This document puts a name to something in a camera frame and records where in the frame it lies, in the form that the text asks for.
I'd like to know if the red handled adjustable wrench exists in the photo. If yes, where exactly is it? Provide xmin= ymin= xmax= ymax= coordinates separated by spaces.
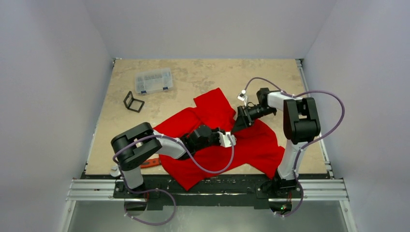
xmin=141 ymin=158 xmax=161 ymax=169

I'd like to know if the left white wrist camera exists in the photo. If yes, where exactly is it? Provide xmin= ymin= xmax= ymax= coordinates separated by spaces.
xmin=218 ymin=132 xmax=236 ymax=148

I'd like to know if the black square frame stand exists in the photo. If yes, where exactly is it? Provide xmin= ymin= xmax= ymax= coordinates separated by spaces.
xmin=123 ymin=91 xmax=145 ymax=113

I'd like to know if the clear plastic organizer box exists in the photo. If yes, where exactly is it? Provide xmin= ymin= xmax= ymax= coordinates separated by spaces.
xmin=135 ymin=68 xmax=174 ymax=95

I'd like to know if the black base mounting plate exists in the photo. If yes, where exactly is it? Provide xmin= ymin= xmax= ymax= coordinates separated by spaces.
xmin=113 ymin=174 xmax=302 ymax=213

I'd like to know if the red t-shirt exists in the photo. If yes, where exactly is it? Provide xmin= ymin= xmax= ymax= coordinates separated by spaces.
xmin=153 ymin=87 xmax=286 ymax=191

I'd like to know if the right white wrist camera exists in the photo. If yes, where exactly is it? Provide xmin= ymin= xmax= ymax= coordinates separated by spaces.
xmin=237 ymin=89 xmax=248 ymax=102

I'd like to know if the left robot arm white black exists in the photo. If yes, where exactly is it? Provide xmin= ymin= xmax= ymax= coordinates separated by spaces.
xmin=111 ymin=122 xmax=235 ymax=198

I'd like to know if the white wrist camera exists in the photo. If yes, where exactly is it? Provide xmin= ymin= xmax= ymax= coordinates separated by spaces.
xmin=218 ymin=132 xmax=236 ymax=148
xmin=237 ymin=89 xmax=248 ymax=102

